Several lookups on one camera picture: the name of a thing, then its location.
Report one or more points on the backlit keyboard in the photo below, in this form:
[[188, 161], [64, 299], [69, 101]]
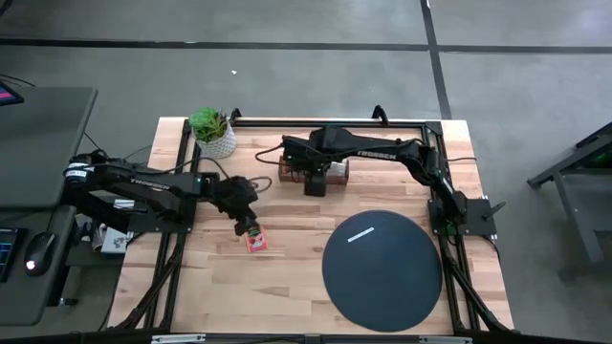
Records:
[[7, 253]]

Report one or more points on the white label strip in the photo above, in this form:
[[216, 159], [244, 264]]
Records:
[[361, 234]]

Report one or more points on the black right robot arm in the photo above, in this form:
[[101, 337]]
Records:
[[378, 148]]

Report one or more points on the round dark blue placemat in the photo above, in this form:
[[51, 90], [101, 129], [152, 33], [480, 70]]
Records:
[[382, 277]]

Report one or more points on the wooden three-compartment tray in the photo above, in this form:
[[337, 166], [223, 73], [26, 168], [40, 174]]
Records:
[[342, 180]]

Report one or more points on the silver metal bracket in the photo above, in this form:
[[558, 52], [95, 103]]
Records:
[[444, 340], [177, 338]]

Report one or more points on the grey metal workbench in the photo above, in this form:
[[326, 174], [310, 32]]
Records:
[[581, 224]]

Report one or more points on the small display screen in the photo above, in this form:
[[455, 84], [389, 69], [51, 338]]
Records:
[[7, 97]]

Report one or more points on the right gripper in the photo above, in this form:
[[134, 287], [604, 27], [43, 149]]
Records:
[[301, 155]]

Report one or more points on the red tea packet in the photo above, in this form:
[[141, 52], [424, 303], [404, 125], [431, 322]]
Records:
[[256, 241]]

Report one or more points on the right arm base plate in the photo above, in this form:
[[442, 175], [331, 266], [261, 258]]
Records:
[[478, 220]]

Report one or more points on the grey desk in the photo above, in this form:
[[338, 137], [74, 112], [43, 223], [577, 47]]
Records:
[[43, 138]]

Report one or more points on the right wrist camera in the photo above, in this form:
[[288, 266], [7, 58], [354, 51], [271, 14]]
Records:
[[316, 185]]

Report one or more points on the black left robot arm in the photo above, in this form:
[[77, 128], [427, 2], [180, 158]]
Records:
[[153, 184]]

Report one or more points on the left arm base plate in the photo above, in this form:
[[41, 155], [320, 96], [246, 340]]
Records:
[[158, 226]]

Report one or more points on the black computer mouse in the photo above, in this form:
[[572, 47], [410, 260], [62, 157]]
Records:
[[40, 253]]

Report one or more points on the black aluminium table frame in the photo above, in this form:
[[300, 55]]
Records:
[[268, 123]]

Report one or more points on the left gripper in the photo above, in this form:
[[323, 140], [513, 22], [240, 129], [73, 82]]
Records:
[[234, 198]]

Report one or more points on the white labelled box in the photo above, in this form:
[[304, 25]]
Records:
[[114, 241]]

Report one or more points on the black clamp lever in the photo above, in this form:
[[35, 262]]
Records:
[[495, 210]]

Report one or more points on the succulent in white patterned pot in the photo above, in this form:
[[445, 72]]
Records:
[[217, 143]]

